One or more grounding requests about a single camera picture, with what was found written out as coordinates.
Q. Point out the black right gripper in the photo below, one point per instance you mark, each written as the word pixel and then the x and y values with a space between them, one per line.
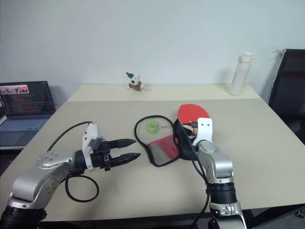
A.
pixel 192 124

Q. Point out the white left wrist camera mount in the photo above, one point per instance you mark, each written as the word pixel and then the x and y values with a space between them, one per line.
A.
pixel 90 136

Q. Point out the green ball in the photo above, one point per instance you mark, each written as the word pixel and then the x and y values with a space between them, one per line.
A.
pixel 152 127

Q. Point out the white water bottle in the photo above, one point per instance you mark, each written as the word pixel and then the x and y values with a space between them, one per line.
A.
pixel 239 76

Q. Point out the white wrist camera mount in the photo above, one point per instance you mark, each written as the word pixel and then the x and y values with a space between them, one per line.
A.
pixel 90 136
pixel 204 130

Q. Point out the white plush dog toy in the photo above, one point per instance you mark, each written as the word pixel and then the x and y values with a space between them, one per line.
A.
pixel 135 82

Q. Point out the black office chair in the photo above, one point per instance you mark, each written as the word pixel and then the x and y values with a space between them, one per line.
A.
pixel 289 95

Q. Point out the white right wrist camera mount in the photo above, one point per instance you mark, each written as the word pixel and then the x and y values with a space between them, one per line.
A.
pixel 204 130

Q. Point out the red table tennis paddle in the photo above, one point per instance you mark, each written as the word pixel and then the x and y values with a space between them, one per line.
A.
pixel 193 111

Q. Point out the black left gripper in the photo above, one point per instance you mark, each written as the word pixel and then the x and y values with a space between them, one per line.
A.
pixel 101 155

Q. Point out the black mesh paddle case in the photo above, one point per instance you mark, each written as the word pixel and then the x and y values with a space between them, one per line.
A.
pixel 162 148

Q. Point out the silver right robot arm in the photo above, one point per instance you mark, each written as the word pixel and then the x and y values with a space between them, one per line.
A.
pixel 222 167

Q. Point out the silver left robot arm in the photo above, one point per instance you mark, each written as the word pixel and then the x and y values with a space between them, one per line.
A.
pixel 50 164

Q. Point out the open grey laptop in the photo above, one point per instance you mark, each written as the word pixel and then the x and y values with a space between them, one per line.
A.
pixel 22 107

